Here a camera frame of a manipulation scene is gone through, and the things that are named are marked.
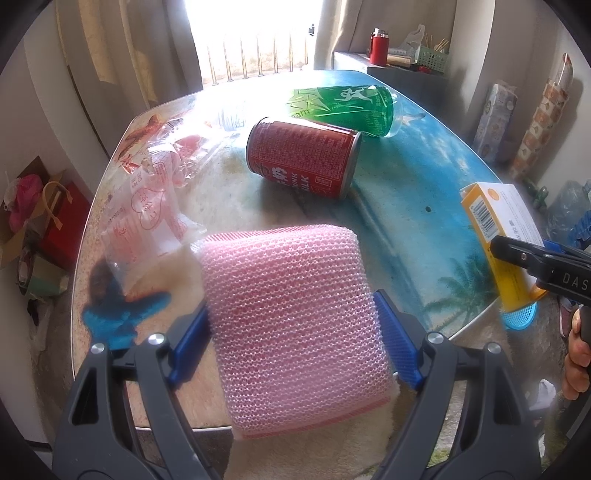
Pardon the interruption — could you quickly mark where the olive paper bag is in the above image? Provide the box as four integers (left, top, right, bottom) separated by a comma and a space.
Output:
21, 256, 70, 301

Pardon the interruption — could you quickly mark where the large clear water jug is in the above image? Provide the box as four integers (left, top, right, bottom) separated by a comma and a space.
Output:
547, 180, 591, 241

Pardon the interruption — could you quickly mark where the clear crumpled plastic wrapper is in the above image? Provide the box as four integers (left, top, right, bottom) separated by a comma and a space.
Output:
205, 104, 252, 134

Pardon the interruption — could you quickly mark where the pink plastic bag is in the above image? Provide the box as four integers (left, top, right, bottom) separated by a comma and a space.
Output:
9, 174, 44, 229

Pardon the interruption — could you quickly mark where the grey cabinet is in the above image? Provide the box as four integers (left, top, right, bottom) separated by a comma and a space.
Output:
333, 51, 451, 93

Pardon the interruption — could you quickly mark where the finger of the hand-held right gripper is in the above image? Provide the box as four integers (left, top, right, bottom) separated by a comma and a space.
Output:
490, 235, 591, 305
544, 240, 591, 261

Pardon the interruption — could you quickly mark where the white plastic bag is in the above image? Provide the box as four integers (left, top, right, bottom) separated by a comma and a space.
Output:
399, 25, 428, 51

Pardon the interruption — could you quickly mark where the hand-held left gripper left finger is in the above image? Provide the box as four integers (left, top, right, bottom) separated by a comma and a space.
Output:
53, 302, 232, 480

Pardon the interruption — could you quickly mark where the brown cardboard box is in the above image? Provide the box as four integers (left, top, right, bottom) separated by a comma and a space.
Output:
0, 157, 65, 268

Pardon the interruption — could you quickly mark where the red gift bag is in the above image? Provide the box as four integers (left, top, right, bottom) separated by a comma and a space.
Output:
39, 182, 90, 266

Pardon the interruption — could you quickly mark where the toilet paper pack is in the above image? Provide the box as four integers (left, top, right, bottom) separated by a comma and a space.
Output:
473, 83, 515, 160

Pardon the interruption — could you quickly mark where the red drink can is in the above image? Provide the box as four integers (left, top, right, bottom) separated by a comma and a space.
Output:
246, 116, 362, 200

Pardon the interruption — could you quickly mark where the yellow and white carton box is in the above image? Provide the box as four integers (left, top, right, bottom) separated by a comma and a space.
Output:
460, 181, 548, 313

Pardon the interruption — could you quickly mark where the green plastic basket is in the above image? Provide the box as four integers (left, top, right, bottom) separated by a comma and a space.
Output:
418, 46, 450, 73

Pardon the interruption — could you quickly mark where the beige curtain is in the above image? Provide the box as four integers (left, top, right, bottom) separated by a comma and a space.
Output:
314, 0, 402, 70
55, 0, 204, 109

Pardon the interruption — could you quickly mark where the metal window railing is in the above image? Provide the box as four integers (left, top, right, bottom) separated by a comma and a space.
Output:
203, 32, 315, 88

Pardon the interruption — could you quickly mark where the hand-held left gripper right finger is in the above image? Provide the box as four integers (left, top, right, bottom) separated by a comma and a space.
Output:
369, 290, 543, 480

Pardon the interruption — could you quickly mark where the green plastic bottle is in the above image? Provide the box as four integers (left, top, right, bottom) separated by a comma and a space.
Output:
284, 85, 402, 139

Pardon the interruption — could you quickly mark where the pink mesh scrub sponge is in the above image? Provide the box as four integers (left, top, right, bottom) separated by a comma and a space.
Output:
199, 224, 400, 441

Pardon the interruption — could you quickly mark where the clear cake wrapper red print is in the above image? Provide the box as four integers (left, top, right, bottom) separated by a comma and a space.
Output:
102, 185, 206, 289

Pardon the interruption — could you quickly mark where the red thermos bottle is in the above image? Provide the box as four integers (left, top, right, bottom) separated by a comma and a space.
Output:
369, 28, 389, 65

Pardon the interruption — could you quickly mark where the small green toy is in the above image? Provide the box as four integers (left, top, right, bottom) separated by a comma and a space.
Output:
524, 182, 550, 210

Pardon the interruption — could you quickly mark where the blue mesh basket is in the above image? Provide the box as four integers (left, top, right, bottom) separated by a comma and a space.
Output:
501, 302, 539, 330

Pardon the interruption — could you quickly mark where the white crumpled paper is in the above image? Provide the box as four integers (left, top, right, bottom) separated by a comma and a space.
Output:
531, 378, 557, 411

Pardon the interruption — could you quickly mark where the person's right hand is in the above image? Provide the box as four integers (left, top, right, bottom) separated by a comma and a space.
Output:
563, 308, 591, 401

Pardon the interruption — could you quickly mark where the patterned wrapping paper roll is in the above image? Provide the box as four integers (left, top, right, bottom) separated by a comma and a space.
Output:
508, 53, 575, 181

